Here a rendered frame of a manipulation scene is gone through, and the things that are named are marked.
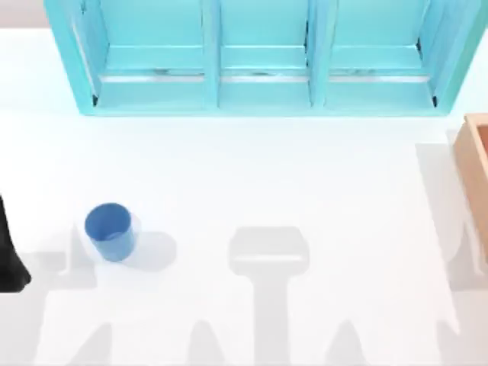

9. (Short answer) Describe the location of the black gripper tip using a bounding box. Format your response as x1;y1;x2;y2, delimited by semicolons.
0;194;32;294

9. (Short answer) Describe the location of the blue cup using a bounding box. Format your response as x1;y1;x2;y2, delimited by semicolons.
84;202;136;263

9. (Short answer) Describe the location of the light blue rack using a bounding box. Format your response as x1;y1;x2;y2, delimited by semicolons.
43;0;488;118

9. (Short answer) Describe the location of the salmon-coloured shallow box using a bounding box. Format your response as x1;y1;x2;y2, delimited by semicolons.
452;113;488;265

